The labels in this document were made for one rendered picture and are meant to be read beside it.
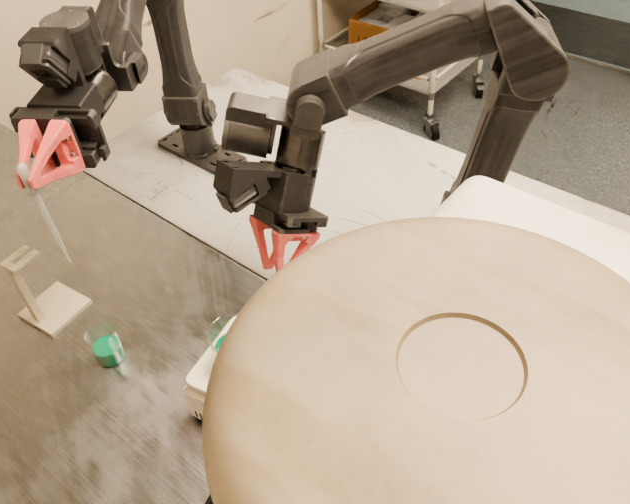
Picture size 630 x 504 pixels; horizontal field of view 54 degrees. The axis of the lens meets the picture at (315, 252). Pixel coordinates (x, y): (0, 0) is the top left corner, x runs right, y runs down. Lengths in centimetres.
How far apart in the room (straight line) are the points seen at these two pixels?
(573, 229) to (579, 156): 273
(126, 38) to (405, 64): 38
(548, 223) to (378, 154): 106
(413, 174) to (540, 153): 174
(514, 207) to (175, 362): 77
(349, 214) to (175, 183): 35
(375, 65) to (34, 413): 63
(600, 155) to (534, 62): 224
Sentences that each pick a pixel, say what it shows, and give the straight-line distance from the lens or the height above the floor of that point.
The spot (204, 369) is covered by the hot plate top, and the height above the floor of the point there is 99.
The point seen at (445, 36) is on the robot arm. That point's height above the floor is 131.
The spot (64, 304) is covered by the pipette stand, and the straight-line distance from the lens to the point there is 104.
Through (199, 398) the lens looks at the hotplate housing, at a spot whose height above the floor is 97.
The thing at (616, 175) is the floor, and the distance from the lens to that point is 285.
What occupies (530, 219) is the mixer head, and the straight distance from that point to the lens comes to 18.
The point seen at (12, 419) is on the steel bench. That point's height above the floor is 90.
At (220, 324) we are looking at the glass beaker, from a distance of 74.
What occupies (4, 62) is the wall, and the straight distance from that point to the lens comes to 216.
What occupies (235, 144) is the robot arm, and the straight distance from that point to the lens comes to 78.
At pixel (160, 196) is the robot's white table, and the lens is 119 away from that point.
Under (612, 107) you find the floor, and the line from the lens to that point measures 330.
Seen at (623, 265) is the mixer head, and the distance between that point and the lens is 17.
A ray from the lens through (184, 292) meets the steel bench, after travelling 100.
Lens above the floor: 161
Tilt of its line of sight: 44 degrees down
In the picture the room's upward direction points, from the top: 4 degrees counter-clockwise
